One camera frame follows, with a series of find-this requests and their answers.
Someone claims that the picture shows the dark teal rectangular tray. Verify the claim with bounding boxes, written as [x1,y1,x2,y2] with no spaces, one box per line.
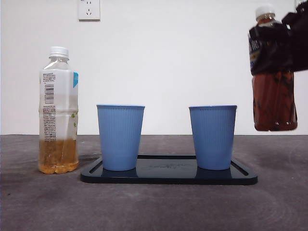
[80,155,258,186]

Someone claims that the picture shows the dark oolong tea bottle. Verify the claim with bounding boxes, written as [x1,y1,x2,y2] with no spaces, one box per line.
[247,4,298,132]

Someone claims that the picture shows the grey felt table mat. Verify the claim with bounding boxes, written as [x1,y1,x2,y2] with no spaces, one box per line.
[0,134,308,231]

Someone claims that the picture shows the blue ribbed plastic cup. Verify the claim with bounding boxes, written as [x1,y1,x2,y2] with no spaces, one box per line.
[96,104,146,172]
[188,104,238,171]

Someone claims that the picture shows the pale tea bottle white label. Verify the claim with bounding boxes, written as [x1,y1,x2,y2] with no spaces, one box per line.
[38,46,80,175]

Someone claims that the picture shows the white wall socket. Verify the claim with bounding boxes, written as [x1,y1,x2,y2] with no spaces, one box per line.
[78,0,101,22]

